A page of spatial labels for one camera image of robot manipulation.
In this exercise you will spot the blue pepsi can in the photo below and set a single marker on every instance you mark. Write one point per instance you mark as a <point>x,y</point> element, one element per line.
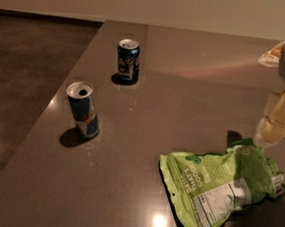
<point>129,54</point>

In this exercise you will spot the red bull can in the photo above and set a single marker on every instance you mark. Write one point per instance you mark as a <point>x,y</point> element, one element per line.
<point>80,96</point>

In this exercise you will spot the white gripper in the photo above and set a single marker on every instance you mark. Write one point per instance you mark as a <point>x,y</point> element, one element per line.
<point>270,131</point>

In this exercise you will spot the green rice chip bag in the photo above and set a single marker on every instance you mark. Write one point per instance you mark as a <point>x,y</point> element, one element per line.
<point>205,189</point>

